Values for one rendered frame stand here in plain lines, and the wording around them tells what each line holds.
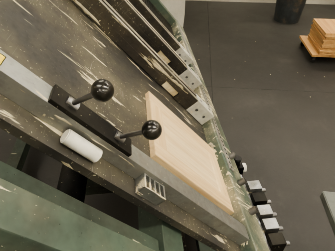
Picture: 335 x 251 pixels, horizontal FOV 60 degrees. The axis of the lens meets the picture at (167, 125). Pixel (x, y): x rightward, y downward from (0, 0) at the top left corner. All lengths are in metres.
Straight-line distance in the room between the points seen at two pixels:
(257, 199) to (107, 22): 0.90
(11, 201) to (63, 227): 0.07
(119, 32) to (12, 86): 0.63
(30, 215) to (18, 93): 0.23
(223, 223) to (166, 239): 0.21
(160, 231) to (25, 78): 0.45
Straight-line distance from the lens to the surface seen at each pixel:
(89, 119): 0.58
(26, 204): 0.40
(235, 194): 1.09
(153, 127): 0.52
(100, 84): 0.47
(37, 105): 0.56
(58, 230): 0.41
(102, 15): 1.09
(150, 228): 0.77
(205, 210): 0.81
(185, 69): 1.53
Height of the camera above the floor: 1.76
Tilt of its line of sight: 40 degrees down
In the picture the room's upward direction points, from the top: straight up
